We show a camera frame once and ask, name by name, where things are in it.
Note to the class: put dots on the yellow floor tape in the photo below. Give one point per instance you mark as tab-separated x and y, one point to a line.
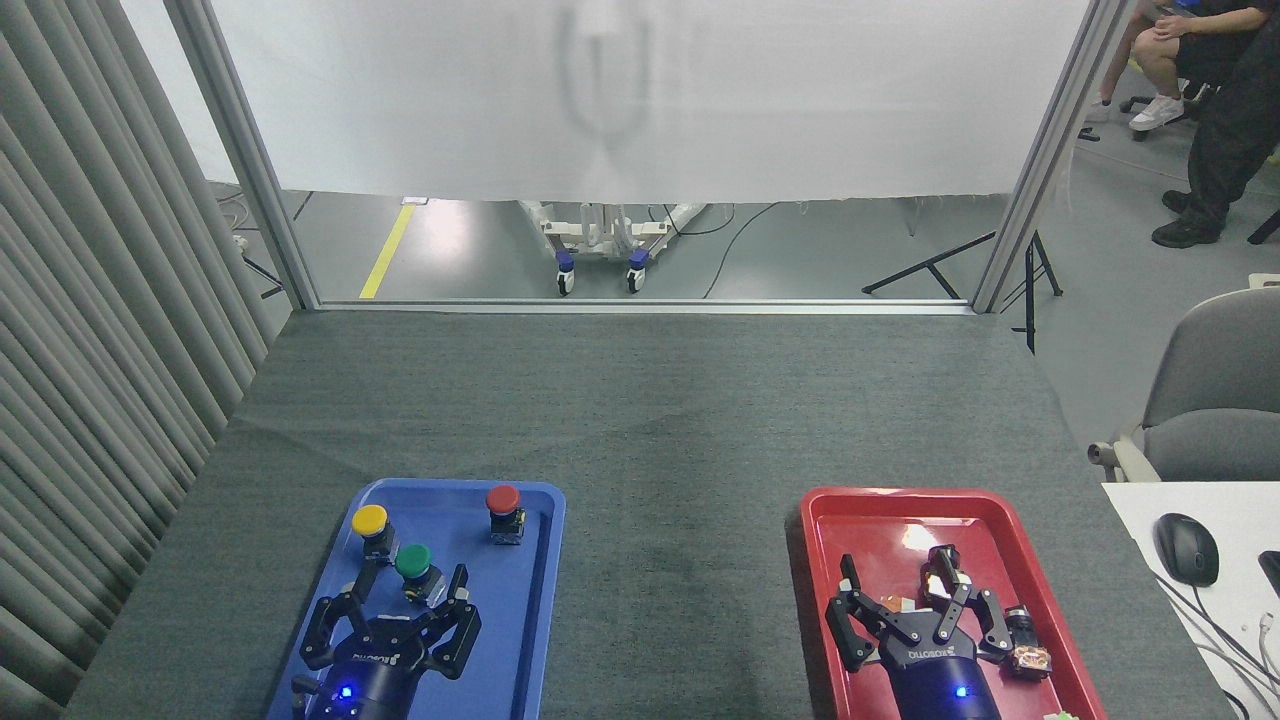
385	255

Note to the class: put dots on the black computer mouse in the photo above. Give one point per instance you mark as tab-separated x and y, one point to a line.
1186	548

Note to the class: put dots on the red plastic tray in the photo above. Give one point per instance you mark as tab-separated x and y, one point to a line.
1000	530

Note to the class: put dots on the red push button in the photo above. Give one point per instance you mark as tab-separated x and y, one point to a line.
502	498

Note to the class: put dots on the grey pleated curtain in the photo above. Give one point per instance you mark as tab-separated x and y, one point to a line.
90	350

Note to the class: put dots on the black switch with copper contacts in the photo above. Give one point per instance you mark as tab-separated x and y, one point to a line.
1028	650

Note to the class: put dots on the yellow push button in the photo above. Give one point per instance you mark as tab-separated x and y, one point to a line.
369	520

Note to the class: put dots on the blue plastic tray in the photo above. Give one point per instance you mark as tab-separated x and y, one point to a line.
510	620

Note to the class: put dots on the standing person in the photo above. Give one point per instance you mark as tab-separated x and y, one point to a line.
1230	140

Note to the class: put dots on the white hanging sheet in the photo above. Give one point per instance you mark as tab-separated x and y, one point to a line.
650	100

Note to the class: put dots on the white stand on wheels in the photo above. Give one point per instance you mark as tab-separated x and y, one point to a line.
600	235

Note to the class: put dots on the black tripod stand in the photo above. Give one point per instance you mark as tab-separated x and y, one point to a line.
935	262

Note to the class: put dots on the silver frame rail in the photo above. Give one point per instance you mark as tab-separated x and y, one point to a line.
640	306

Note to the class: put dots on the grey upholstered chair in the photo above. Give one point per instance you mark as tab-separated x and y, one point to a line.
1215	390

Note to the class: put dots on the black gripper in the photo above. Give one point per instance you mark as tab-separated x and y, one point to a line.
940	690
375	690

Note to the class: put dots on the white desk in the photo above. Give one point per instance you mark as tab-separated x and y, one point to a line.
1240	520

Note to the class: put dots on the black device on desk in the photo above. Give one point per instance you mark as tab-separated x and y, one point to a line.
1272	572

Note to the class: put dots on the silver frame post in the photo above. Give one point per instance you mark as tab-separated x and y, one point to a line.
1050	150
245	150

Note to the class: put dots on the black office chair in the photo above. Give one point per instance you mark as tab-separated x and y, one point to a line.
1195	95

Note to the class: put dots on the seated person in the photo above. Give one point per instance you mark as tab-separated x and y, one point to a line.
1165	50

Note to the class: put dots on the green push button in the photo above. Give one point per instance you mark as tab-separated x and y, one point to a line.
412	560

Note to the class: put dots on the black and white switch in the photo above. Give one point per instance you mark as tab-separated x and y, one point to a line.
935	590

